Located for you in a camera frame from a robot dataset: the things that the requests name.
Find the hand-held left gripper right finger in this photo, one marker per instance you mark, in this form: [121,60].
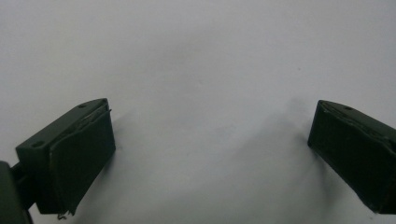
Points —
[351,146]

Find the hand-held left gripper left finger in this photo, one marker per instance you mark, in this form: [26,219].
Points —
[74,155]

